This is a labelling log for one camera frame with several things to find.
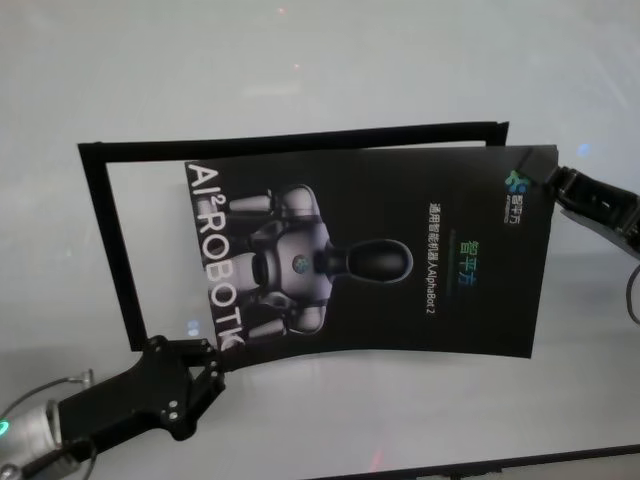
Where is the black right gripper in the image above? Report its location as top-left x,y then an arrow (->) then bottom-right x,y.
515,148 -> 640,256

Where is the black AI robotics poster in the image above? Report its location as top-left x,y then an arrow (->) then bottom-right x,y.
183,143 -> 560,374

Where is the grey left wrist cable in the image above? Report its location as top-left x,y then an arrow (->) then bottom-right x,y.
0,368 -> 96,416

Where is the grey right wrist cable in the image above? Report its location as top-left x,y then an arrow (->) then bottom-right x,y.
624,264 -> 640,326

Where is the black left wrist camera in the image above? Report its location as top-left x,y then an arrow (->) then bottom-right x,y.
0,434 -> 99,480

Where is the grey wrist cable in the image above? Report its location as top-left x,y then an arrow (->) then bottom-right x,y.
624,264 -> 640,326
0,368 -> 96,416

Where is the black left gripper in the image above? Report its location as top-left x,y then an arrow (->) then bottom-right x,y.
55,335 -> 249,442

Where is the black tape frame outline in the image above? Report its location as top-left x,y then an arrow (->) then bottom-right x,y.
76,119 -> 511,352

